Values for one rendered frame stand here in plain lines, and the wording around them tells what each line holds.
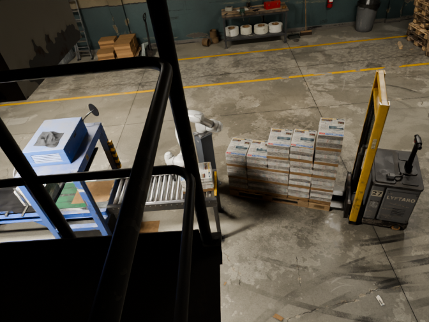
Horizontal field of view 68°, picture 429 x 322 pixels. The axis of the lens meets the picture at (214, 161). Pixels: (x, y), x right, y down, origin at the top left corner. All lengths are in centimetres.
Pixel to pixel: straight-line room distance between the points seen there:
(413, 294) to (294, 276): 127
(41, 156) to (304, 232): 329
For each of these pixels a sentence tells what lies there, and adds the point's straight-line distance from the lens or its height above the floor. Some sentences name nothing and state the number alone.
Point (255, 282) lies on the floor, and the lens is 408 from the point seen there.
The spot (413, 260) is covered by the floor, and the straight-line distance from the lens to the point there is 461.
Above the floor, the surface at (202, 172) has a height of 103.
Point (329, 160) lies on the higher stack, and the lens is 414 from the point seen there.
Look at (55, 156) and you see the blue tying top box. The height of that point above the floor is 166.
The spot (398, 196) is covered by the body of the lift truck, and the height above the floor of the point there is 63.
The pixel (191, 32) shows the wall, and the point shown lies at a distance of 1048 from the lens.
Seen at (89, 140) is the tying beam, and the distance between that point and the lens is 393.
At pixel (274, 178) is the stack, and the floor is 48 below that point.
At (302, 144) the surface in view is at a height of 107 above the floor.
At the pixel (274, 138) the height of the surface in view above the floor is 107.
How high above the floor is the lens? 360
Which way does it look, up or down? 41 degrees down
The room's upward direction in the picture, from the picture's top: 8 degrees counter-clockwise
